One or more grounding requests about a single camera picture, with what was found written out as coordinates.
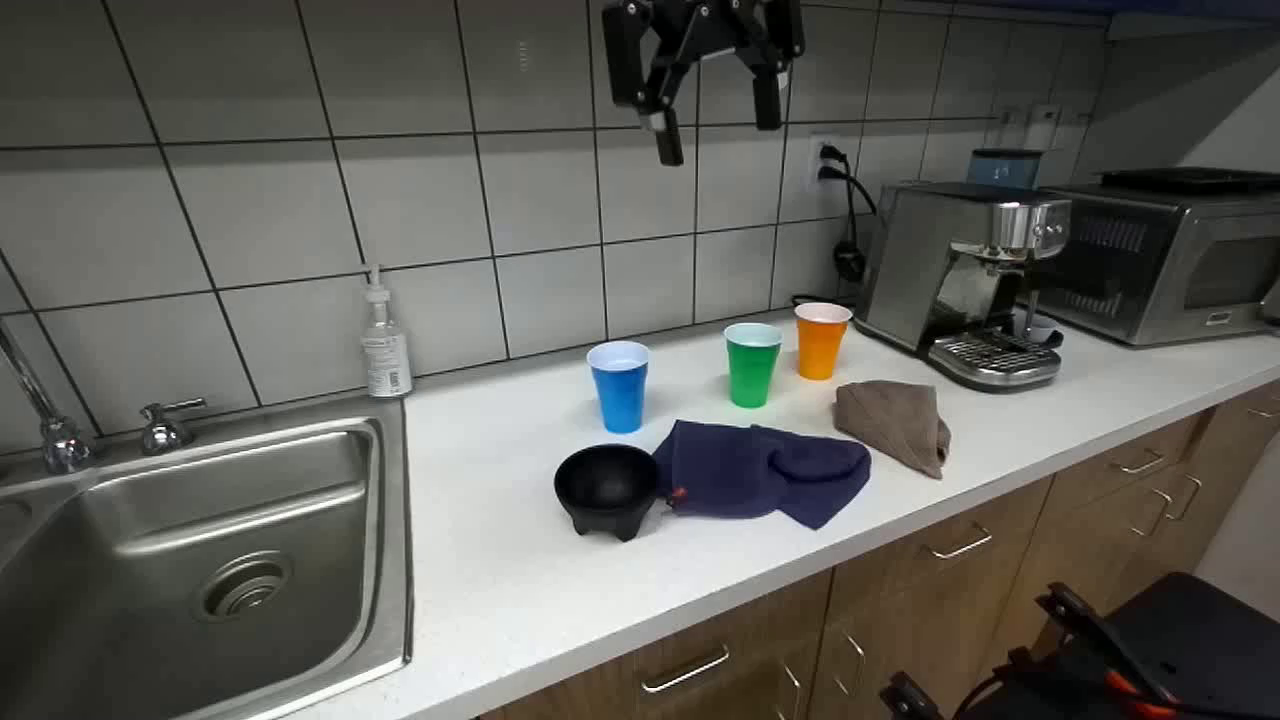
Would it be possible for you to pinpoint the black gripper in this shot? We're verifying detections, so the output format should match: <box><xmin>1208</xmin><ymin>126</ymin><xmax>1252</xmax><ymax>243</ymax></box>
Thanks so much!
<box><xmin>598</xmin><ymin>0</ymin><xmax>807</xmax><ymax>171</ymax></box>

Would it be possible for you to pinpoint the orange plastic cup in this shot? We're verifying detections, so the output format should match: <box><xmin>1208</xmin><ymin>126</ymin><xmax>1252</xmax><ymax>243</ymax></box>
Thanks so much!
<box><xmin>793</xmin><ymin>302</ymin><xmax>855</xmax><ymax>384</ymax></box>

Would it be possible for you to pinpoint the blue plastic cup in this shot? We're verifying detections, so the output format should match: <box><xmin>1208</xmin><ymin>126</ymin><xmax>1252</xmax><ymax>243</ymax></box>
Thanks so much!
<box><xmin>582</xmin><ymin>338</ymin><xmax>654</xmax><ymax>435</ymax></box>

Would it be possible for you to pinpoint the stainless steel espresso machine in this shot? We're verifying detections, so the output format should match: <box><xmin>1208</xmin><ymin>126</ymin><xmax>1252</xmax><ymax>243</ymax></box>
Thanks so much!
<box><xmin>855</xmin><ymin>182</ymin><xmax>1075</xmax><ymax>392</ymax></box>

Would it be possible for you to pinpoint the green plastic cup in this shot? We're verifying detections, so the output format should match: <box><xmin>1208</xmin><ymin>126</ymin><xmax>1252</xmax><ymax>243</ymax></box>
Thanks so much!
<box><xmin>718</xmin><ymin>321</ymin><xmax>786</xmax><ymax>411</ymax></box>

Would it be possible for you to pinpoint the black coffee grinder blue hopper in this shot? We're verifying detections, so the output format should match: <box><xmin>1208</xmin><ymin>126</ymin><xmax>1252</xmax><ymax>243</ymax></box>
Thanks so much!
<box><xmin>963</xmin><ymin>146</ymin><xmax>1047</xmax><ymax>192</ymax></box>

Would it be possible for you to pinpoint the brown cloth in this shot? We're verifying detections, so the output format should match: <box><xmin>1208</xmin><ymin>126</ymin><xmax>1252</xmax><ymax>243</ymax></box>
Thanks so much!
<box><xmin>830</xmin><ymin>375</ymin><xmax>954</xmax><ymax>480</ymax></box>

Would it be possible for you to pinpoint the navy blue cloth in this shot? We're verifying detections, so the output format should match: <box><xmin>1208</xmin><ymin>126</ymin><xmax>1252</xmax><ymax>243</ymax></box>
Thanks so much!
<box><xmin>650</xmin><ymin>415</ymin><xmax>874</xmax><ymax>532</ymax></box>

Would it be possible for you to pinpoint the black footed bowl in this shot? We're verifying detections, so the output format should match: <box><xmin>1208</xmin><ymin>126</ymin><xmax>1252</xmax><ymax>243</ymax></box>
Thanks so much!
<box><xmin>550</xmin><ymin>440</ymin><xmax>669</xmax><ymax>544</ymax></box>

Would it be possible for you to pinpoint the clear soap pump bottle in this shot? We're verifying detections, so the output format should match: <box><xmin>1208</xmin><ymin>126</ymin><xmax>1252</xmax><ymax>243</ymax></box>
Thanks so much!
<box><xmin>354</xmin><ymin>259</ymin><xmax>417</xmax><ymax>404</ymax></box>

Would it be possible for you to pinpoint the stainless steel microwave oven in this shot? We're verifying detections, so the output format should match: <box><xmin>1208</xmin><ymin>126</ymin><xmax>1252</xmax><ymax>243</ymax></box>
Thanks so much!
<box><xmin>1034</xmin><ymin>164</ymin><xmax>1280</xmax><ymax>353</ymax></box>

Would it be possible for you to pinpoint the wooden cabinet front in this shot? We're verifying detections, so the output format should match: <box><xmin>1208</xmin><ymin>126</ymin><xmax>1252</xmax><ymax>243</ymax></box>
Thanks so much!
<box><xmin>476</xmin><ymin>375</ymin><xmax>1280</xmax><ymax>720</ymax></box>

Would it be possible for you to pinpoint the stainless steel sink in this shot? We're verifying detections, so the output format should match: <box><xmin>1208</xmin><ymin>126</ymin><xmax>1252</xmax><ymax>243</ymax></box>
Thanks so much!
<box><xmin>0</xmin><ymin>395</ymin><xmax>417</xmax><ymax>720</ymax></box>

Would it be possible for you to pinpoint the black cart with orange clamp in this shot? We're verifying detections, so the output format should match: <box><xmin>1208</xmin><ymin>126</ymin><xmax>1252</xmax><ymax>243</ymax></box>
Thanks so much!
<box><xmin>874</xmin><ymin>574</ymin><xmax>1280</xmax><ymax>720</ymax></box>

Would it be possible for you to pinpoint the chrome faucet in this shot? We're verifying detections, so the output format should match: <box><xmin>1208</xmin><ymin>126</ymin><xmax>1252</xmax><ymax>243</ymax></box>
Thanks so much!
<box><xmin>0</xmin><ymin>324</ymin><xmax>95</xmax><ymax>480</ymax></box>

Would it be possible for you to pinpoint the black power plug cable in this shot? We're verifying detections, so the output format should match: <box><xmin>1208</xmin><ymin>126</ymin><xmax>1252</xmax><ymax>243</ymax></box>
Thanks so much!
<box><xmin>817</xmin><ymin>142</ymin><xmax>884</xmax><ymax>289</ymax></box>

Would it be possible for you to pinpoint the chrome faucet handle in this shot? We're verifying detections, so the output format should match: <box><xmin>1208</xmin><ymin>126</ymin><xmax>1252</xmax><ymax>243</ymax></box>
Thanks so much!
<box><xmin>137</xmin><ymin>395</ymin><xmax>211</xmax><ymax>455</ymax></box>

